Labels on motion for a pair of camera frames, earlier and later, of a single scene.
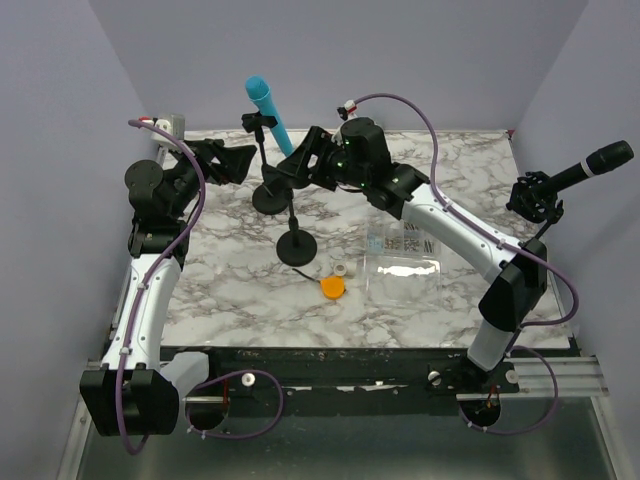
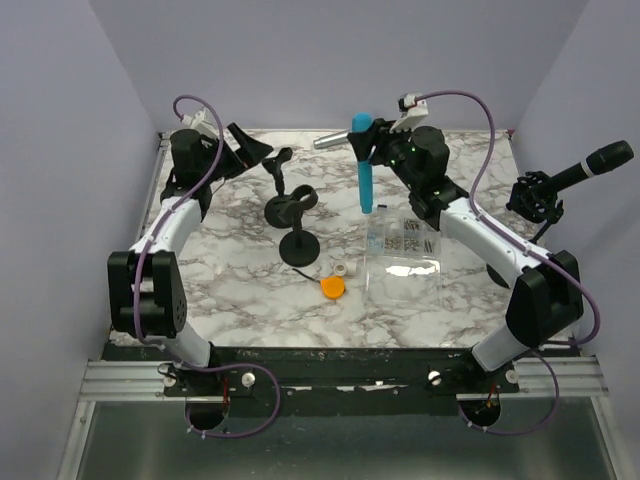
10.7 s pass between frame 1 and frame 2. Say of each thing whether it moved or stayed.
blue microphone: moved
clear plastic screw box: stayed
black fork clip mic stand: moved
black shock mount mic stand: stayed
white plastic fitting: stayed
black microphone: stayed
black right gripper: moved
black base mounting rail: stayed
